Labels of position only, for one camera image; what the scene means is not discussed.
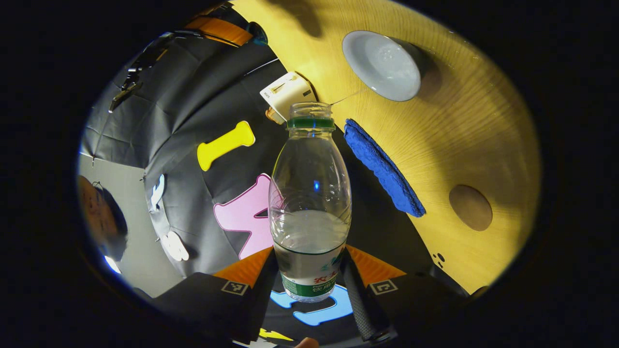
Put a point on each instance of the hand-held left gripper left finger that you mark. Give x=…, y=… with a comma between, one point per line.
x=261, y=299

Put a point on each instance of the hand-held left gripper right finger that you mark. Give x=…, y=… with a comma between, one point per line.
x=360, y=304

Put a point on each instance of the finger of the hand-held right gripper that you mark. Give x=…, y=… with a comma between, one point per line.
x=217, y=9
x=217, y=30

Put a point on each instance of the clear plastic water bottle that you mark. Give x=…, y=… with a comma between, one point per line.
x=309, y=193

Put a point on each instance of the round brown coaster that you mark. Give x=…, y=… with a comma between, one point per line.
x=470, y=208

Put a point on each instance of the black backdrop cloth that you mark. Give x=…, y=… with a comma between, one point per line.
x=193, y=106

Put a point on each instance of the white toaster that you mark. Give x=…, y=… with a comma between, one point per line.
x=285, y=92

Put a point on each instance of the toast slice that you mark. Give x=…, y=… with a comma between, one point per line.
x=273, y=116

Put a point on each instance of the blue folded towel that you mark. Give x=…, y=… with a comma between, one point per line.
x=382, y=164

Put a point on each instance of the person's head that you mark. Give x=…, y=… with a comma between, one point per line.
x=96, y=212

